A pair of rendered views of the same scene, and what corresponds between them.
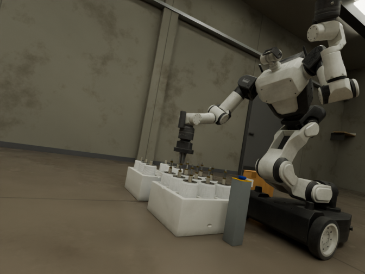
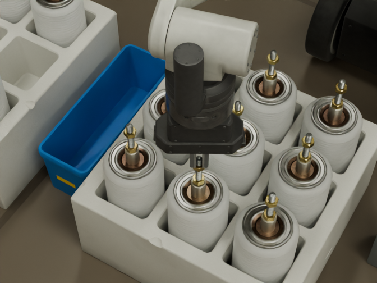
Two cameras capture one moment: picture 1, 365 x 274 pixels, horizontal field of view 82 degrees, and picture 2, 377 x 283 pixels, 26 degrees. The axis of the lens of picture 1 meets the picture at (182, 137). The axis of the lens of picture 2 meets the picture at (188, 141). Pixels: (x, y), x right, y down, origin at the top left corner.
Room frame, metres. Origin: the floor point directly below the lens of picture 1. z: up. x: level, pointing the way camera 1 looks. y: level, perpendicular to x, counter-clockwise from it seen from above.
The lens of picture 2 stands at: (0.66, 0.32, 1.31)
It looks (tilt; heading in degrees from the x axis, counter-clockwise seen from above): 55 degrees down; 330
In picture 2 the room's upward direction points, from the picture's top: straight up
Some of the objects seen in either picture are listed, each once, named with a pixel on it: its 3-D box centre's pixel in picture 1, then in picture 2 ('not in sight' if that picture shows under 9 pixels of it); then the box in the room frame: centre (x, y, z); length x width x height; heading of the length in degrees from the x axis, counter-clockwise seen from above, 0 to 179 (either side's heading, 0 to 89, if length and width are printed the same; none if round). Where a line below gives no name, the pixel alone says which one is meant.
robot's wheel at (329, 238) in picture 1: (323, 237); not in sight; (1.06, -0.78, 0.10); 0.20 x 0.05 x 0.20; 118
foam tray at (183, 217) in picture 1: (191, 205); (230, 191); (1.28, -0.12, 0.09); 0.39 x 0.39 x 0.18; 30
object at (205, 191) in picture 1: (205, 199); (295, 199); (1.17, -0.18, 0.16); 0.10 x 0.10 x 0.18
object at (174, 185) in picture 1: (176, 192); (197, 221); (1.22, -0.02, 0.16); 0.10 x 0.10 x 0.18
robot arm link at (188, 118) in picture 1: (187, 122); (204, 62); (1.20, -0.02, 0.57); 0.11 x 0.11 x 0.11; 44
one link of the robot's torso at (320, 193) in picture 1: (308, 190); not in sight; (1.42, -0.90, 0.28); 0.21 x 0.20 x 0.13; 118
